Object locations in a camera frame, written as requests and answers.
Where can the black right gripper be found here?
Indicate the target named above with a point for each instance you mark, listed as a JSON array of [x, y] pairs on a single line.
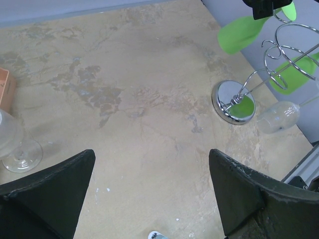
[[266, 8]]

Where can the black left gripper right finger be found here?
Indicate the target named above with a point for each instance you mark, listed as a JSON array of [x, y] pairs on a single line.
[[253, 205]]

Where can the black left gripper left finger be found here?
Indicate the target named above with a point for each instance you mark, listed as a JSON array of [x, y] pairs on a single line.
[[46, 204]]

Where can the green wine glass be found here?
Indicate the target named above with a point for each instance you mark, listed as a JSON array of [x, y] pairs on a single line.
[[294, 78], [241, 32]]

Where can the clear wine glass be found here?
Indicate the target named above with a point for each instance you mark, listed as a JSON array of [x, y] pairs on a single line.
[[281, 116], [19, 153]]

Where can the peach plastic file organizer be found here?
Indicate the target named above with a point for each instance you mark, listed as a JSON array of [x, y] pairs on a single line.
[[7, 89]]

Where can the aluminium rail frame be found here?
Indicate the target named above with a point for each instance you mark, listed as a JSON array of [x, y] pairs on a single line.
[[305, 174]]

